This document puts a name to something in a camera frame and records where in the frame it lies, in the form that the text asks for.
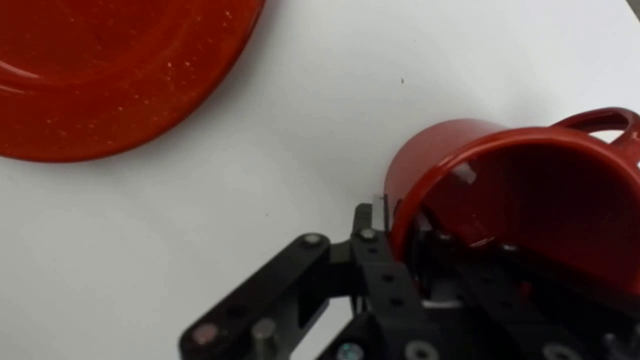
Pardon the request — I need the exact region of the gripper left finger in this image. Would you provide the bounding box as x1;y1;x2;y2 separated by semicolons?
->
178;196;441;360

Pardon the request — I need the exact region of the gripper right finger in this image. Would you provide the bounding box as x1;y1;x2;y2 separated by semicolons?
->
417;212;640;360

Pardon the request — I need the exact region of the red cup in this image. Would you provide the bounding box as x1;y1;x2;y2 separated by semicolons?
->
384;106;640;296

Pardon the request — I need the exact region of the red plate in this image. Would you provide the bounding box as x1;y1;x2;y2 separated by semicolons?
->
0;0;266;163

